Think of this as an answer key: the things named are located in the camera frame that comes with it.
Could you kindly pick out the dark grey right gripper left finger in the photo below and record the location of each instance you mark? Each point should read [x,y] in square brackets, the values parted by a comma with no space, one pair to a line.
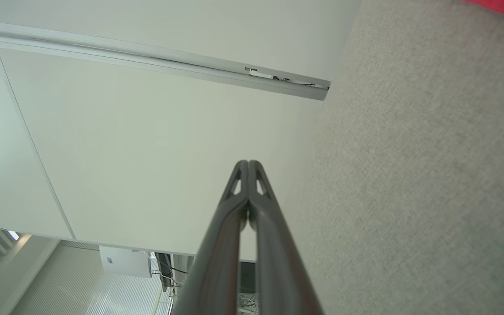
[217,262]

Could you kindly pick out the ceiling light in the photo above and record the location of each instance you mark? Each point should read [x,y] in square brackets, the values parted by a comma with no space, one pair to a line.
[13,235]

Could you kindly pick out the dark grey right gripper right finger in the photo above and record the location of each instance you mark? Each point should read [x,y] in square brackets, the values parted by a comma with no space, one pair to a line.
[278,271]

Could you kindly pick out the black flat screen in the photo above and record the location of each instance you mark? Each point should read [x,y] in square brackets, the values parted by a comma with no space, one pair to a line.
[163,269]

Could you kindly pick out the white wall box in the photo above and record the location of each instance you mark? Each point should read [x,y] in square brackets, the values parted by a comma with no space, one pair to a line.
[125,262]

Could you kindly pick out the grey fabric sofa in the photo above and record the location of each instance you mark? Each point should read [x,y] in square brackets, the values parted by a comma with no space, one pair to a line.
[431,175]

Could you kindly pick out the grey aluminium partition post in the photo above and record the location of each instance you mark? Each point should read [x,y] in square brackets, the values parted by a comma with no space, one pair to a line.
[147,61]

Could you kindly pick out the white building column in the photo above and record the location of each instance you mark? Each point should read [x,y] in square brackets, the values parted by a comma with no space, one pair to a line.
[11,275]

